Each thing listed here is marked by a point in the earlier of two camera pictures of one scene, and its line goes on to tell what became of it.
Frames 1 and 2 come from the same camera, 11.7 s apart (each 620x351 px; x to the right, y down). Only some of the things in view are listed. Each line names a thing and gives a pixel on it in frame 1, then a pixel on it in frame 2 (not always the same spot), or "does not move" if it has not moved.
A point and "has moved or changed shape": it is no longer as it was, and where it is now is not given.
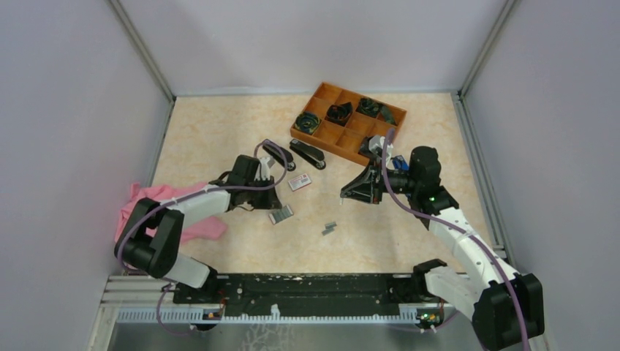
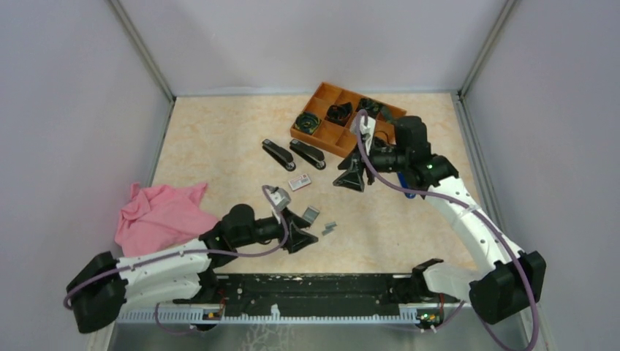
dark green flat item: x=387 y=115 does not move
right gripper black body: x=376 y=188 to x=360 y=166
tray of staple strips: x=281 y=214 has moved or changed shape
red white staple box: x=299 y=182 does not move
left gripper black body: x=260 y=199 to x=289 y=243
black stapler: x=278 y=154 does not move
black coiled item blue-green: x=307 y=122 does not move
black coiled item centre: x=339 y=113 does not move
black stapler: x=313 y=155 does not move
